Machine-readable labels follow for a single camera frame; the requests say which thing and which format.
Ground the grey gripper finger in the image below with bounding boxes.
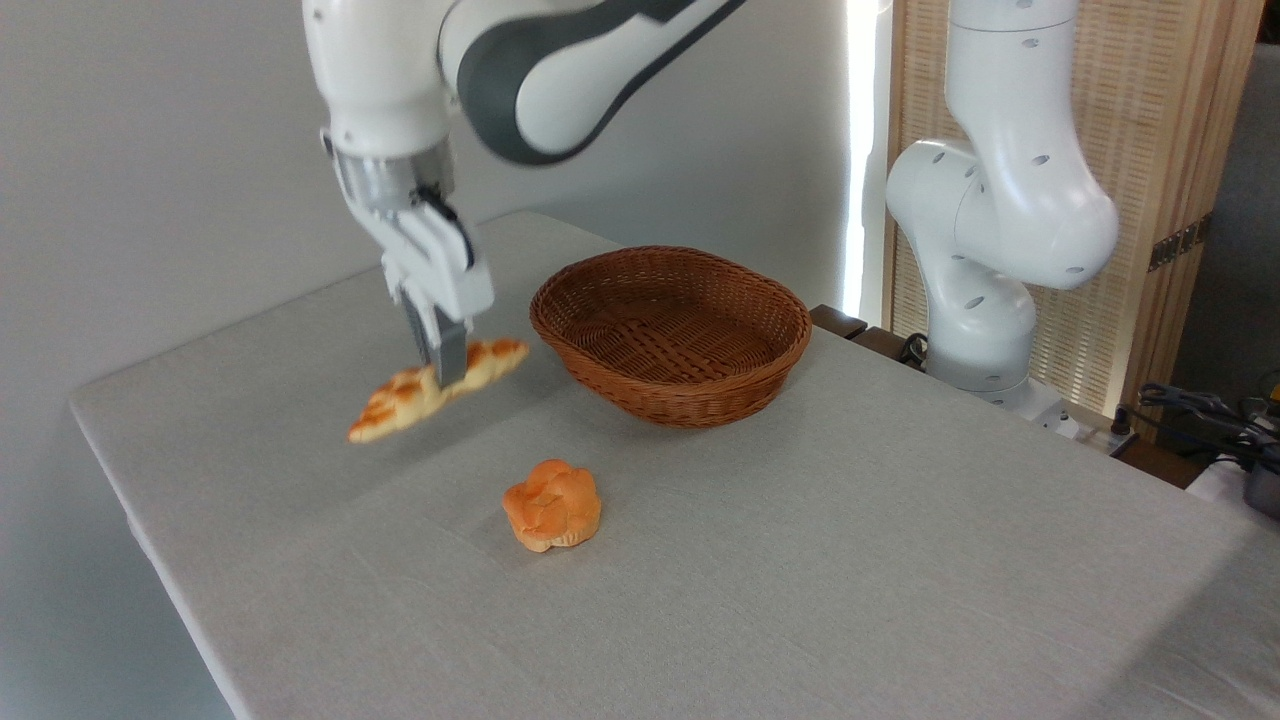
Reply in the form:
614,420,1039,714
429,312,471,389
399,299,435,367

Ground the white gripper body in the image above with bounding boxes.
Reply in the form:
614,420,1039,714
348,192,497,323

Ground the long braided bread loaf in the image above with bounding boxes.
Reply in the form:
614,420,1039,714
346,338,532,445

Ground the round orange bread bun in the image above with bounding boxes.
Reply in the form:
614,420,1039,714
502,459,603,554

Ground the brown wicker basket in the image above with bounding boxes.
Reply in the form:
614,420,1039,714
529,246,813,430

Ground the dark brown wooden block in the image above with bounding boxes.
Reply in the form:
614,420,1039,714
809,304,869,342

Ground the grey tablecloth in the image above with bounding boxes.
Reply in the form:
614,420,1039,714
68,210,1280,720

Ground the white power strip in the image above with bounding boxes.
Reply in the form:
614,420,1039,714
1040,405,1139,456

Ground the dark metal screen hinge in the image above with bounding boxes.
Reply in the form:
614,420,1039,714
1148,212,1215,273

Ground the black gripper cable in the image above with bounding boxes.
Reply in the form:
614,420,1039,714
413,185,477,273

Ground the black cable bundle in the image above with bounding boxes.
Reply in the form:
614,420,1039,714
1138,382,1280,473

